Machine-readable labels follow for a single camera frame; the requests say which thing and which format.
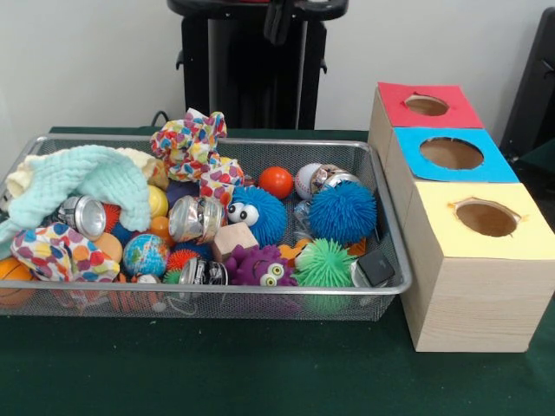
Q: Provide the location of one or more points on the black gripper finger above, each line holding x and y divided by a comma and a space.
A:
273, 24
288, 17

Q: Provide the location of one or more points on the knotted polka dot cloth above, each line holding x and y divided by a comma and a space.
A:
191, 143

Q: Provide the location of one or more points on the mint green waffle cloth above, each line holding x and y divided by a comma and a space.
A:
86, 173

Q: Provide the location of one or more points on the cream waffle cloth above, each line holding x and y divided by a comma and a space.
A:
17, 182

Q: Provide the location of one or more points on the shallow clear mesh bin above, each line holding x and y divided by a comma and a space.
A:
260, 303

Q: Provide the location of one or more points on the wooden box with three holes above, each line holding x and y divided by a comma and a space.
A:
477, 303

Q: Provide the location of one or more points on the small red ball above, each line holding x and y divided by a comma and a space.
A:
276, 183

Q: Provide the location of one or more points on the blue fuzzy toy with eyes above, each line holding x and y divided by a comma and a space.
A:
266, 216

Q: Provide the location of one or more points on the blue fuzzy ball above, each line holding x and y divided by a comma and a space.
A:
342, 212

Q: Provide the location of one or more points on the crushed silver can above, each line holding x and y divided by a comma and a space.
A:
193, 219

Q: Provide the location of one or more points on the purple monster toy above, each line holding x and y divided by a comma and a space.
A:
251, 264

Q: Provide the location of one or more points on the green spiky rubber ball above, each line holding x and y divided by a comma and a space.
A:
325, 264

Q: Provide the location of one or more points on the black furniture panel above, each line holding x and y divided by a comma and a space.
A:
537, 86

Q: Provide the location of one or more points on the neighbouring green covered table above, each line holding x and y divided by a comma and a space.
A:
542, 164

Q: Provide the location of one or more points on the crumpled polka dot cloth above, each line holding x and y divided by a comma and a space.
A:
60, 253

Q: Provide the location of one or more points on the dark green tablecloth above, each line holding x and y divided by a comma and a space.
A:
260, 368

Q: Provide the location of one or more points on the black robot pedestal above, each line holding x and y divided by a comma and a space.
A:
225, 65

